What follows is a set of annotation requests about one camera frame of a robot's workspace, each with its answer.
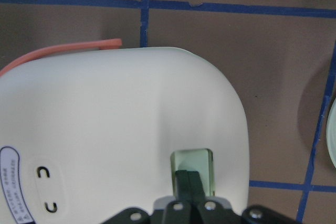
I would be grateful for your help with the white rice cooker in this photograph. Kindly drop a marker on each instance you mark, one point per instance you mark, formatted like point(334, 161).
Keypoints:
point(88, 129)

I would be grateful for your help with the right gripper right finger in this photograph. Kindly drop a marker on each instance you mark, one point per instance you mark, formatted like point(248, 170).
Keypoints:
point(196, 193)

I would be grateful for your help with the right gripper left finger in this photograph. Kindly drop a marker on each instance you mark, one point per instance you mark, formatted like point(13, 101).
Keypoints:
point(182, 186)

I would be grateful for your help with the green plate right side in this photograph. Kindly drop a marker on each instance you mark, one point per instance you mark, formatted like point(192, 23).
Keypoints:
point(330, 133)

